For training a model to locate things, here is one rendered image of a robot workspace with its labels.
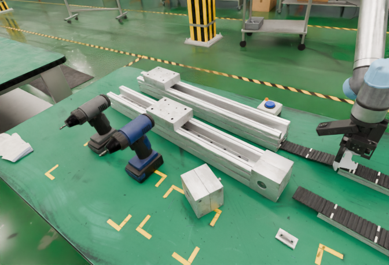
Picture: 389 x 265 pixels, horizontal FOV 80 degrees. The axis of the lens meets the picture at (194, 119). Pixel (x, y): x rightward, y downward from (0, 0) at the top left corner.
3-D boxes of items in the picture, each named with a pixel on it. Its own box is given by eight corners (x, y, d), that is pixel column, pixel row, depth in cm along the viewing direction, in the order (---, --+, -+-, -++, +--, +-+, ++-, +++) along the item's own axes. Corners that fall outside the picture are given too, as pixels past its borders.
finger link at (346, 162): (349, 181, 71) (362, 158, 66) (329, 172, 74) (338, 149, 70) (351, 176, 73) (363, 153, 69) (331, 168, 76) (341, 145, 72)
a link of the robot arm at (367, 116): (352, 105, 60) (359, 91, 65) (346, 118, 63) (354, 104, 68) (386, 115, 56) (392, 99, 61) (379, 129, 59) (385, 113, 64)
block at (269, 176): (292, 176, 77) (297, 157, 71) (275, 202, 70) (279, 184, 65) (267, 164, 82) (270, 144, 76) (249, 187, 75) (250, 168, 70)
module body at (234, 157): (264, 168, 81) (266, 151, 76) (249, 187, 75) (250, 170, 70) (127, 98, 125) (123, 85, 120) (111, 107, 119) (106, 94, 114)
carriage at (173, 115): (194, 121, 95) (192, 108, 91) (175, 136, 89) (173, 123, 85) (167, 109, 104) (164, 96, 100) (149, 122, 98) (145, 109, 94)
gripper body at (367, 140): (367, 162, 66) (386, 130, 58) (334, 149, 70) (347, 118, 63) (373, 146, 70) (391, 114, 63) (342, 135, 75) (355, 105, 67)
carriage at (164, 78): (181, 85, 120) (179, 73, 115) (166, 95, 114) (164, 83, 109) (160, 77, 129) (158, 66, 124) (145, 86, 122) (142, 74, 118)
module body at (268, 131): (286, 137, 92) (290, 121, 86) (275, 153, 86) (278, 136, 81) (153, 83, 136) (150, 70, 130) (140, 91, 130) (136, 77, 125)
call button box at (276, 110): (281, 115, 103) (282, 103, 99) (270, 127, 97) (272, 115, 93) (264, 109, 107) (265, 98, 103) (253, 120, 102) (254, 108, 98)
